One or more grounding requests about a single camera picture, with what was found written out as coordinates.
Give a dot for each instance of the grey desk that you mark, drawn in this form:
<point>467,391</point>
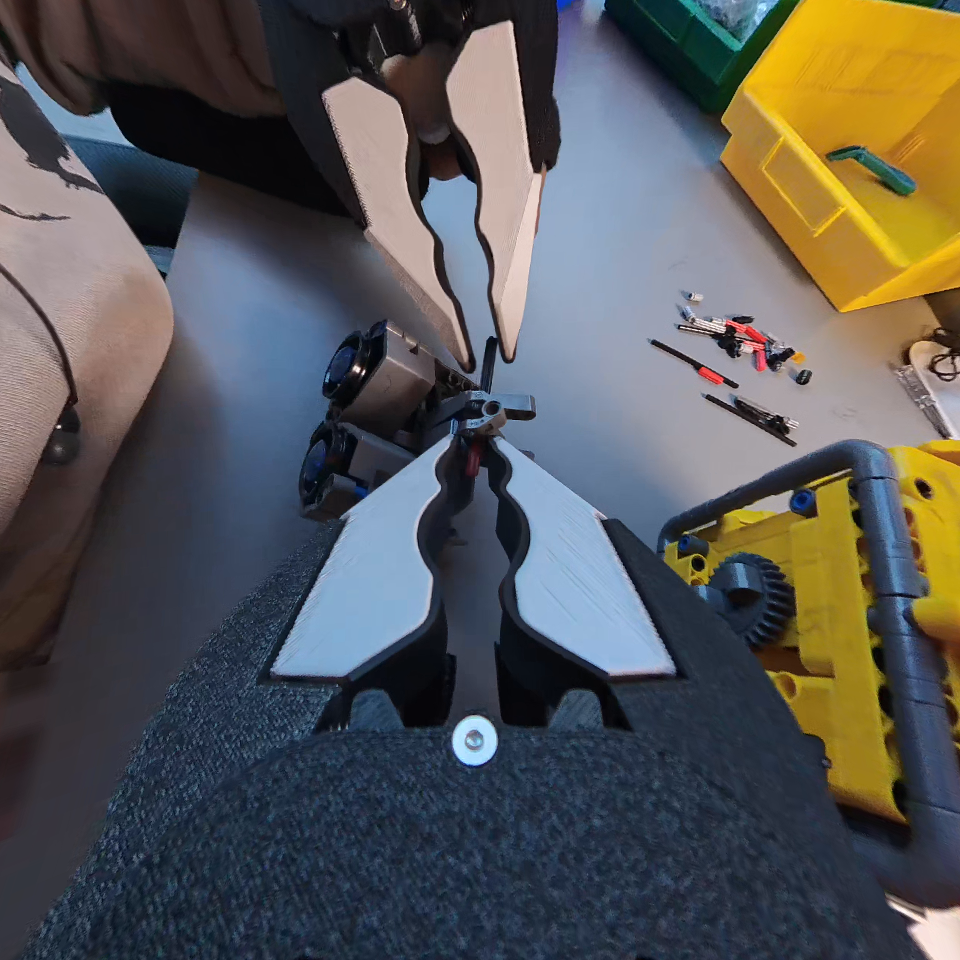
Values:
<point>262,315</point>

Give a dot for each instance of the green brick separator tool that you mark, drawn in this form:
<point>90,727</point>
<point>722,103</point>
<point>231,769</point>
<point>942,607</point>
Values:
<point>877,171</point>

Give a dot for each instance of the dark grey chair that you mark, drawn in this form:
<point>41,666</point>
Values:
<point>142,202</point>

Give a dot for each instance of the red axle pin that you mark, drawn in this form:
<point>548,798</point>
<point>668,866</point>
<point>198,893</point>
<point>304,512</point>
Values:
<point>474,457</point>

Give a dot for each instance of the grey and black connector pins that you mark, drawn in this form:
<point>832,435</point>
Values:
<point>765,416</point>

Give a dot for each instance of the yellow brick-built vehicle model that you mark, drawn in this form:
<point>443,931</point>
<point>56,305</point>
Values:
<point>825,600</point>

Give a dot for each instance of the black axle with red bush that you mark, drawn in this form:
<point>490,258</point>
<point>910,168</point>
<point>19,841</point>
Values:
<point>709,373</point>

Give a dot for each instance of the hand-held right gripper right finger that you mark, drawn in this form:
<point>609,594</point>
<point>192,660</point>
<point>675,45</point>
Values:
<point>585,592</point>

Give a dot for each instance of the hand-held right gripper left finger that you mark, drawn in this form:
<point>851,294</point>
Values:
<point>367,592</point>

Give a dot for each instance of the black flat device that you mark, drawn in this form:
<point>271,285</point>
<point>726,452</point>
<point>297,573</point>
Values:
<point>945,307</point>

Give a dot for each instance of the person's left forearm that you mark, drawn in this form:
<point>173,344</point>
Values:
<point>150,52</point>

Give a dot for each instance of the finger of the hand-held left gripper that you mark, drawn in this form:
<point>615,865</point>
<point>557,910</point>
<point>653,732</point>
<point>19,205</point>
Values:
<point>502,150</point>
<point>375,172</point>

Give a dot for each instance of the green plastic bin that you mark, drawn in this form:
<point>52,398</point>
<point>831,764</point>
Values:
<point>675,45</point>

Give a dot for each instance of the white paper sheet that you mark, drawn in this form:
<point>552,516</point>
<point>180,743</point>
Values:
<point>926,356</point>

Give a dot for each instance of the pile of small brick pins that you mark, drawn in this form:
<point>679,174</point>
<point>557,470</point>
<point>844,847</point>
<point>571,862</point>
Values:
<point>742,334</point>

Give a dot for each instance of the yellow plastic bin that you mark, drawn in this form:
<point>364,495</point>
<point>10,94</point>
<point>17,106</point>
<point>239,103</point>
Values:
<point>787,195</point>

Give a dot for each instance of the grey brick engine assembly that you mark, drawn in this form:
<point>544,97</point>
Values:
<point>390,382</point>

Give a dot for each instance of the person's beige hoodie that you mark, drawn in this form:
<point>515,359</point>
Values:
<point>75,337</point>

